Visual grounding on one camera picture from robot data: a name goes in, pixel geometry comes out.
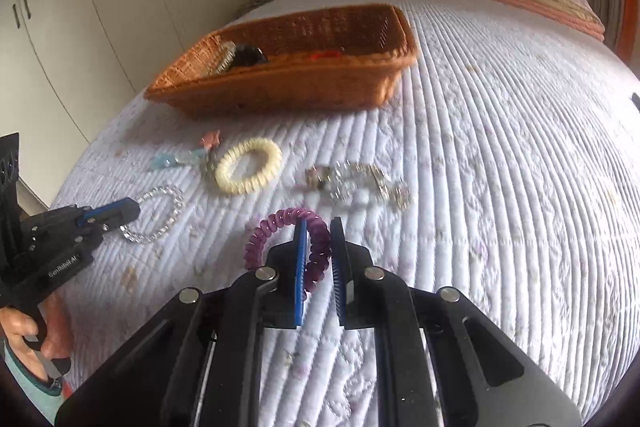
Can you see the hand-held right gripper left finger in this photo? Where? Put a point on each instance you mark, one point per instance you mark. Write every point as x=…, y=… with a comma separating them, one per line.
x=300, y=267

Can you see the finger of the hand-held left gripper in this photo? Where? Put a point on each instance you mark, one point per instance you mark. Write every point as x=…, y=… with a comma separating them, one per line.
x=115, y=208
x=117, y=224

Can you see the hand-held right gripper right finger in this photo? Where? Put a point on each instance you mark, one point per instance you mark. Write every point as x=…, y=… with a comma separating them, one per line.
x=339, y=272

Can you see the small dark metal brooch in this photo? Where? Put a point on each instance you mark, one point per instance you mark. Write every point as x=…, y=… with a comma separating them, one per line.
x=317, y=179

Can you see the brown wicker basket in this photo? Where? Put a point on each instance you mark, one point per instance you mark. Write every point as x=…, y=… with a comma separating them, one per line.
x=300, y=87

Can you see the person's left hand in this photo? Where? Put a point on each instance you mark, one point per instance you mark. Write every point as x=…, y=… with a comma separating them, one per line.
x=59, y=327

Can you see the silver rhinestone hair comb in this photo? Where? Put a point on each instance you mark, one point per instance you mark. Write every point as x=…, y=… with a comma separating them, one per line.
x=223, y=59

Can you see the black glossy hair accessory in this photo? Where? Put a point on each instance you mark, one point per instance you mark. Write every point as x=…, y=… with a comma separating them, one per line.
x=249, y=56

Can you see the red hair accessory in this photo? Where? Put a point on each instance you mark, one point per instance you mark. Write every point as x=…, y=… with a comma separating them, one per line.
x=325, y=54

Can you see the small black object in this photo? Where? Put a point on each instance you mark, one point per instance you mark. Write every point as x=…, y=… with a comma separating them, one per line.
x=636, y=101

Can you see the orange curtain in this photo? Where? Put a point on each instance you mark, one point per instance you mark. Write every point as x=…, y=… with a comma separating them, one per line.
x=629, y=17

